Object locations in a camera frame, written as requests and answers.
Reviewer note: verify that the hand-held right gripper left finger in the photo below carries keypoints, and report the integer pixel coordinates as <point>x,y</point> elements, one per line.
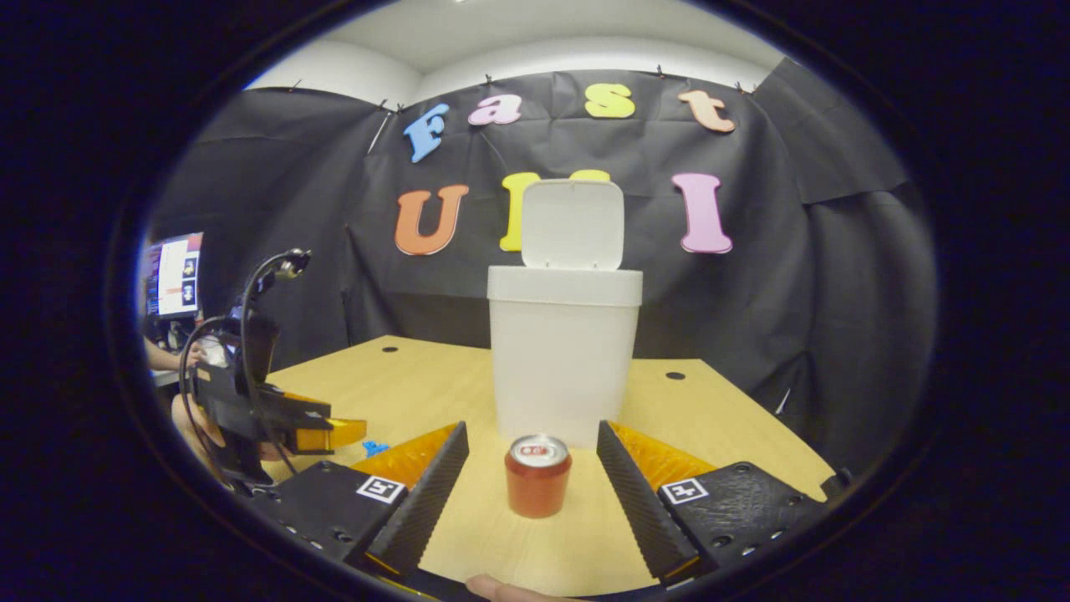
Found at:
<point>422,502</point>

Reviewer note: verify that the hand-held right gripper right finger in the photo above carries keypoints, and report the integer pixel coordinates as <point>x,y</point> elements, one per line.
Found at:
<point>639,510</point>

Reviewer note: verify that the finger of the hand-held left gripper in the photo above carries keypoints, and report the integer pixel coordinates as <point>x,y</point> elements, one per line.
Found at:
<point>334,435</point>
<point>301,407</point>

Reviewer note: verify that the blue paper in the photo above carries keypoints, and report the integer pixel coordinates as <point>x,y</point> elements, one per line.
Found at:
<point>374,449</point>

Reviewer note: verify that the red pop can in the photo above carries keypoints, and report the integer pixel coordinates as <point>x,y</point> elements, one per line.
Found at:
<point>537,489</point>

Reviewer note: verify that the white desktop garbage bin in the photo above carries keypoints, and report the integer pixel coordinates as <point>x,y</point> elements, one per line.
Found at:
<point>560,359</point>

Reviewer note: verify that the wooden desktop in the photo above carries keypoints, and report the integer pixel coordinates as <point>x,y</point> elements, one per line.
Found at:
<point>401,385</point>

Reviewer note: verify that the computer monitor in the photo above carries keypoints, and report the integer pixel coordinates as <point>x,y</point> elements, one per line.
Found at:
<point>175,276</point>

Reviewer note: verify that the black backdrop cloth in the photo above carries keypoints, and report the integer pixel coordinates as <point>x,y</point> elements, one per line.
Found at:
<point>752,318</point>

